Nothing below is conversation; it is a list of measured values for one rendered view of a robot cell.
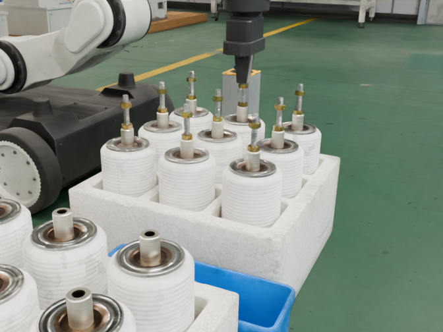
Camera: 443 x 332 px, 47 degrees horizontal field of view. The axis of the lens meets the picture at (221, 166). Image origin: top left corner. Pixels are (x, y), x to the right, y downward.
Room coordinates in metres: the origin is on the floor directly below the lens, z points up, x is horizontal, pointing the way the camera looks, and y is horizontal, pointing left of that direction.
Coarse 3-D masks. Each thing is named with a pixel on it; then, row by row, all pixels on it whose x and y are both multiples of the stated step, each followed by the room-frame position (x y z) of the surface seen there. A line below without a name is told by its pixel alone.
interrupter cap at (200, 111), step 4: (180, 108) 1.08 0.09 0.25; (196, 108) 1.09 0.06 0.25; (200, 108) 1.09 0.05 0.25; (204, 108) 1.08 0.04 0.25; (176, 112) 1.05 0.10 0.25; (180, 112) 1.05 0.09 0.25; (196, 112) 1.07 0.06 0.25; (200, 112) 1.06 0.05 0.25; (204, 112) 1.06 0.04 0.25; (208, 112) 1.06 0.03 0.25; (180, 116) 1.03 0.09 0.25; (192, 116) 1.02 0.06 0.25; (196, 116) 1.03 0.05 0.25; (200, 116) 1.03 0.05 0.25
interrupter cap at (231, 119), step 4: (228, 116) 1.03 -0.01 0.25; (232, 116) 1.03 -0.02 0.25; (236, 116) 1.03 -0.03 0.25; (248, 116) 1.03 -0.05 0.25; (224, 120) 1.00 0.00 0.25; (228, 120) 1.00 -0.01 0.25; (232, 120) 1.00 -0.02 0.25; (236, 120) 1.01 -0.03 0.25; (248, 120) 1.01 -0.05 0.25; (232, 124) 0.98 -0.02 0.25; (236, 124) 0.98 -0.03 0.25; (240, 124) 0.97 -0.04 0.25; (244, 124) 0.97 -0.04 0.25; (248, 124) 0.98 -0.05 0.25
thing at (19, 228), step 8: (24, 208) 0.59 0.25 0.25; (24, 216) 0.58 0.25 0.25; (8, 224) 0.55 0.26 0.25; (16, 224) 0.56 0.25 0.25; (24, 224) 0.56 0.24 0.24; (0, 232) 0.54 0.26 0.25; (8, 232) 0.54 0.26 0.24; (16, 232) 0.55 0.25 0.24; (24, 232) 0.56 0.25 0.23; (0, 240) 0.54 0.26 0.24; (8, 240) 0.54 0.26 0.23; (16, 240) 0.55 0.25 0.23; (0, 248) 0.53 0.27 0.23; (8, 248) 0.54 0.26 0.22; (16, 248) 0.55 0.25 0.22; (0, 256) 0.53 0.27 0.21; (8, 256) 0.54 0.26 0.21; (16, 256) 0.55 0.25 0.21; (8, 264) 0.54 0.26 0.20; (16, 264) 0.55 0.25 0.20
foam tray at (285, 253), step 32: (320, 160) 0.99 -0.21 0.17; (96, 192) 0.80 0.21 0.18; (320, 192) 0.86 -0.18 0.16; (128, 224) 0.76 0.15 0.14; (160, 224) 0.73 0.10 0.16; (192, 224) 0.71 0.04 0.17; (224, 224) 0.69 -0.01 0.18; (288, 224) 0.70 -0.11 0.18; (320, 224) 0.88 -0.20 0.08; (192, 256) 0.71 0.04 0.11; (224, 256) 0.68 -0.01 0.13; (256, 256) 0.66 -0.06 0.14; (288, 256) 0.69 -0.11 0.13
